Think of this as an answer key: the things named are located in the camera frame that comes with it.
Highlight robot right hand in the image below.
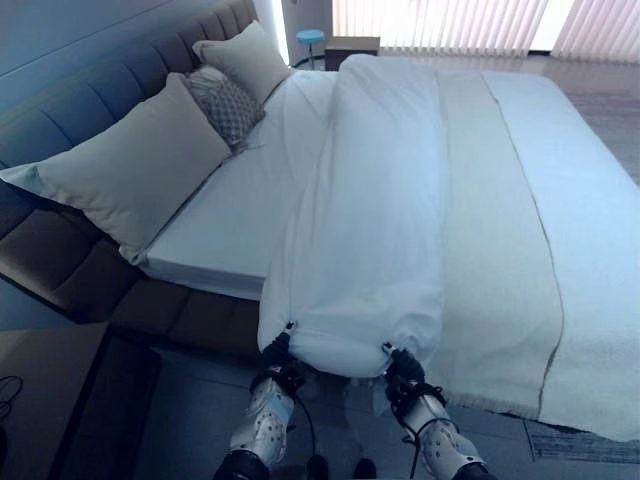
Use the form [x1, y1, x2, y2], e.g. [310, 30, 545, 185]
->
[379, 340, 427, 386]

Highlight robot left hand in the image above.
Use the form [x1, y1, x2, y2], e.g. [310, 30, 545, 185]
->
[259, 322, 303, 375]

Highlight white duvet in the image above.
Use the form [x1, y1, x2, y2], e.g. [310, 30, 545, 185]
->
[256, 53, 448, 377]

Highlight white mattress sheet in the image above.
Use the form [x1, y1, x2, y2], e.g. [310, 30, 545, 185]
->
[138, 69, 342, 302]

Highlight cream bedspread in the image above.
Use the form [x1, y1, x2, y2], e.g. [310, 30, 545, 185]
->
[433, 68, 640, 443]

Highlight dark wooden nightstand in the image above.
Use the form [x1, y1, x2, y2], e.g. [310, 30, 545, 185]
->
[0, 321, 162, 480]

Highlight large cream pillow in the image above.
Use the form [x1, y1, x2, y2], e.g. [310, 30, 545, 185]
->
[192, 19, 293, 105]
[0, 72, 234, 267]

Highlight patterned grey cushion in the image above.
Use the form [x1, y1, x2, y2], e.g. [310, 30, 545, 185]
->
[185, 66, 267, 147]

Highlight brown cardboard box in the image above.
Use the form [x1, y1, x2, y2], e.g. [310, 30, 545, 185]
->
[324, 35, 382, 72]

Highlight blue round stool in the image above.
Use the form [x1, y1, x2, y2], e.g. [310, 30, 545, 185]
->
[295, 28, 326, 72]

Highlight white vertical blinds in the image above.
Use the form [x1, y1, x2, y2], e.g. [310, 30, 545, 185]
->
[331, 0, 640, 65]

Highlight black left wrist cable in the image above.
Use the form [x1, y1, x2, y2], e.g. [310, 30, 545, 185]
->
[285, 375, 318, 480]

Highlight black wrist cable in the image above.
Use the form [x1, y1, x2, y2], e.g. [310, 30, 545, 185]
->
[398, 384, 452, 480]
[285, 375, 318, 480]

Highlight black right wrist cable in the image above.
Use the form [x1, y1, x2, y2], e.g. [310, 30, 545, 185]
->
[398, 384, 452, 480]

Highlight black cable on nightstand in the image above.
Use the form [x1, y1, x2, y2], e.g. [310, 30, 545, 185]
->
[0, 373, 25, 422]

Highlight brown upholstered bed frame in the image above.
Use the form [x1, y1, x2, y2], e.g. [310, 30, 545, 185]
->
[0, 0, 274, 362]

